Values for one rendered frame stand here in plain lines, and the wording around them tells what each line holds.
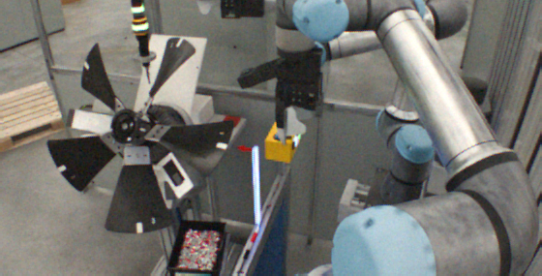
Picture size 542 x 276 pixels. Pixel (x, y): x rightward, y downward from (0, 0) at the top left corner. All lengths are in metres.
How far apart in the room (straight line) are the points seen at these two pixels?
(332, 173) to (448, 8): 1.29
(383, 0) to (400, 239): 0.39
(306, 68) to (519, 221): 0.47
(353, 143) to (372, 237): 1.62
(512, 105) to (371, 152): 1.33
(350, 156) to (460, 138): 1.55
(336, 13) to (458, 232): 0.35
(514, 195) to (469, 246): 0.09
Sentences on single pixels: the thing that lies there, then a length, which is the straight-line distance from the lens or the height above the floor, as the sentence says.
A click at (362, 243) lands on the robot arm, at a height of 1.61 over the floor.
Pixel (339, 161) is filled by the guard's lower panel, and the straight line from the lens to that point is 2.06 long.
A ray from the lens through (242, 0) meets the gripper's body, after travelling 1.08.
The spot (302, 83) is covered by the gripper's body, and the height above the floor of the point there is 1.57.
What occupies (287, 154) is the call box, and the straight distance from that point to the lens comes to 1.47.
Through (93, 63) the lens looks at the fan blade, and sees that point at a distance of 1.53.
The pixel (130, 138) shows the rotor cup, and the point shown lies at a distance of 1.34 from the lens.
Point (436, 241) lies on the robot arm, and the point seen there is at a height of 1.63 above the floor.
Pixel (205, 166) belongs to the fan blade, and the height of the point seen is 1.16.
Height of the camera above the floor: 1.89
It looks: 31 degrees down
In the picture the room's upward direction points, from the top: straight up
